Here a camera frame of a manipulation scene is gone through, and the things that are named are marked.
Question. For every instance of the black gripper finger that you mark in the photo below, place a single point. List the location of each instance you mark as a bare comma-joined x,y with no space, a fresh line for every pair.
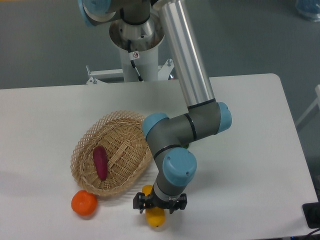
179,204
142,202

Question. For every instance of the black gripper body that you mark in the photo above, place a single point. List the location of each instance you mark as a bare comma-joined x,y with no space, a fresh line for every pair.
154,201

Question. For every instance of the yellow mango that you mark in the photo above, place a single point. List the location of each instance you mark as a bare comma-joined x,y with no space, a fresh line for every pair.
155,216

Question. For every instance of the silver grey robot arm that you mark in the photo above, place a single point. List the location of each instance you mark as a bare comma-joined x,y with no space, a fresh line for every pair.
137,28

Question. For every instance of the orange fruit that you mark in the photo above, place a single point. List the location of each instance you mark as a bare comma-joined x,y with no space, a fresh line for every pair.
84,203

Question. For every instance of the green bok choy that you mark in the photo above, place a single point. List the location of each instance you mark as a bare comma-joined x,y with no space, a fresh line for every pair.
186,146

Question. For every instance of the purple sweet potato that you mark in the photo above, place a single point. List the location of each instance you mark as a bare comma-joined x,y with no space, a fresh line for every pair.
101,162

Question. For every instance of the woven wicker basket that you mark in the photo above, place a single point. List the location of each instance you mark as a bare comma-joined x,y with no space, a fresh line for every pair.
128,154

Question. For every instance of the black device at table edge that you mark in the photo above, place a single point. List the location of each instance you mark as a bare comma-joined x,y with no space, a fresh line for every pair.
312,214

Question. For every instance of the blue bag in background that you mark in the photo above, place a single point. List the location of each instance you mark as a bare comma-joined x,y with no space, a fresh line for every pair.
309,9

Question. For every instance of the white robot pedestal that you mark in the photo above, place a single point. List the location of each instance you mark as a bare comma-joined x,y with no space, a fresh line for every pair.
135,66

